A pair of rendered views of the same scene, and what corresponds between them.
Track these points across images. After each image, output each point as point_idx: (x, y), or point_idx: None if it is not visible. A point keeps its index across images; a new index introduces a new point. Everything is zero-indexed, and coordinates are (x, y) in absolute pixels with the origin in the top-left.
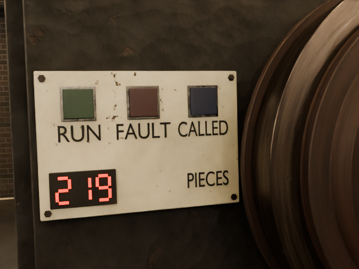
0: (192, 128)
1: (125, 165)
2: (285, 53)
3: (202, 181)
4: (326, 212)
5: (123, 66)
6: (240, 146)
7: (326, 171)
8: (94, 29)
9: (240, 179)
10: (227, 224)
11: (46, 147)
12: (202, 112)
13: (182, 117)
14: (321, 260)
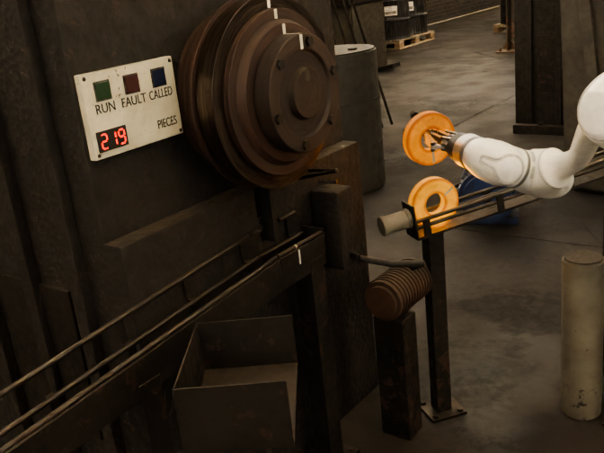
0: (155, 93)
1: (128, 121)
2: (201, 46)
3: (164, 123)
4: (238, 125)
5: (113, 63)
6: None
7: (235, 106)
8: (96, 43)
9: None
10: (176, 147)
11: (92, 118)
12: (159, 84)
13: (150, 88)
14: (237, 148)
